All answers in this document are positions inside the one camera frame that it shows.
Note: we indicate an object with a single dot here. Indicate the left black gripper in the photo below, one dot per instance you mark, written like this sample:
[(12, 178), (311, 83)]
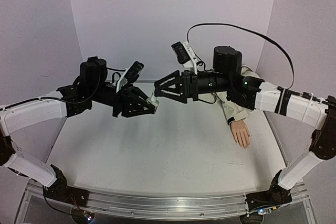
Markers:
[(119, 97)]

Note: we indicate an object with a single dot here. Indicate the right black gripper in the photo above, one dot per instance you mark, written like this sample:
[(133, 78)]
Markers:
[(189, 86)]

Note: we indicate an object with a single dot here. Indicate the white nail polish bottle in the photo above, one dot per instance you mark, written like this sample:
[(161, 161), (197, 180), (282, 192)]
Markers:
[(153, 100)]

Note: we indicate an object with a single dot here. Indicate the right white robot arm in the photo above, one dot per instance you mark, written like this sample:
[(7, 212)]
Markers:
[(306, 108)]

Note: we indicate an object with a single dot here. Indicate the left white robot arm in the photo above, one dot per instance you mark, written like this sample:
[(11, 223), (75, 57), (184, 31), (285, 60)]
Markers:
[(23, 114)]

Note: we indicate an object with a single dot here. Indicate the beige jacket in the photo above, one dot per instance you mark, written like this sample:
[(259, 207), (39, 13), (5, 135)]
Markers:
[(232, 111)]

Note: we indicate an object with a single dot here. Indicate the mannequin hand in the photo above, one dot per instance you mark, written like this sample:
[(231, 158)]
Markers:
[(240, 133)]

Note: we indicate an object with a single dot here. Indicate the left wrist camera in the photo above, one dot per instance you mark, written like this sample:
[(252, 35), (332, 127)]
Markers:
[(130, 76)]

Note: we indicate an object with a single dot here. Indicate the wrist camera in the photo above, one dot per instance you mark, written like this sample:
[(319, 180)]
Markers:
[(130, 76), (186, 56)]

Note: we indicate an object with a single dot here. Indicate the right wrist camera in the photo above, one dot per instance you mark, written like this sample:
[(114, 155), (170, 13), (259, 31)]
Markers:
[(186, 56)]

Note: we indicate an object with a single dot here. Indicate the aluminium front rail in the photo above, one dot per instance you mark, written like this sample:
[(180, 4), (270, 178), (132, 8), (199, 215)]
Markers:
[(168, 207)]

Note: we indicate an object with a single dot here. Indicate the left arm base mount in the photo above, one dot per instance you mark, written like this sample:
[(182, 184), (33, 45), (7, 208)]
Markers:
[(62, 192)]

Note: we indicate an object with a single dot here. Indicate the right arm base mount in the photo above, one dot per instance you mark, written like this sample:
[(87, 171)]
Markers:
[(275, 196)]

